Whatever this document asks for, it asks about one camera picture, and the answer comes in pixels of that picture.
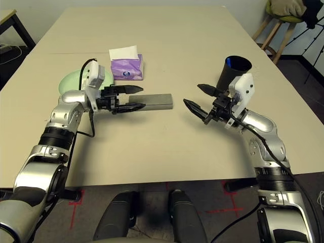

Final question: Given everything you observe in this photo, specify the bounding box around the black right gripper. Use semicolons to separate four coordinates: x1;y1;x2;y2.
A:
183;84;235;126

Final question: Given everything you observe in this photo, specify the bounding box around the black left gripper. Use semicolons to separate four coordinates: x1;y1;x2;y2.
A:
97;85;147;114

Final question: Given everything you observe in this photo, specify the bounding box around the grey glasses case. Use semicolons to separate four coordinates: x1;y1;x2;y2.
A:
118;93;175;111

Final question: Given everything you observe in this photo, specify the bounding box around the light green plate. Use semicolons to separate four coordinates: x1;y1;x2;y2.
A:
58;70;114;95

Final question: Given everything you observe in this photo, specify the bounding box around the purple tissue pack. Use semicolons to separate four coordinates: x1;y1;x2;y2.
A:
108;45;144;81

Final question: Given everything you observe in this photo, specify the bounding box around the black cup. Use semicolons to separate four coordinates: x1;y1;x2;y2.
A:
218;55;253;89

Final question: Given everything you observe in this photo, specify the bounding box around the wooden stool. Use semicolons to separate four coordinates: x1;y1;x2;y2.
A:
252;15;297;64

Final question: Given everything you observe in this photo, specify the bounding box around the black tripod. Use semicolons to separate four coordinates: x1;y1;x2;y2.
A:
285;22;324;84

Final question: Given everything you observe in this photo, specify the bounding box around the dark right robot leg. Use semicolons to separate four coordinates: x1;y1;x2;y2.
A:
169;189;208;243

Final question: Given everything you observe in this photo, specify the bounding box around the dark robot leg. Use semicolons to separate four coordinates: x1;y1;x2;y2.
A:
169;189;208;243
93;191;137;241

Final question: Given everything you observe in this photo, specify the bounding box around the dark left robot leg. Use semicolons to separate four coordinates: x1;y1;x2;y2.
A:
93;191;137;241

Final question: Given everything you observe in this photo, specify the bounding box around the green stool cushion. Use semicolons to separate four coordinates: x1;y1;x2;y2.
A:
265;1;304;23

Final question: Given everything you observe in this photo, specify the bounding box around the beige jacket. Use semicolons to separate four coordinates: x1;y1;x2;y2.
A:
268;0;308;16

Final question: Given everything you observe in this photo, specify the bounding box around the black garment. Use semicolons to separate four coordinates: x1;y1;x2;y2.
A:
302;0;324;28

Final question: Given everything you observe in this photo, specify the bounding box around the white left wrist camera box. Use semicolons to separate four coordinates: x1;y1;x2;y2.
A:
85;60;106;112

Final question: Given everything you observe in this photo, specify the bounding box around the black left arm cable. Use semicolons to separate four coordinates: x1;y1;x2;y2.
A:
25;59;98;243

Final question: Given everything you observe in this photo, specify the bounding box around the white floor cable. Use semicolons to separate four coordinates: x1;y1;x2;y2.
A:
0;45;23;64

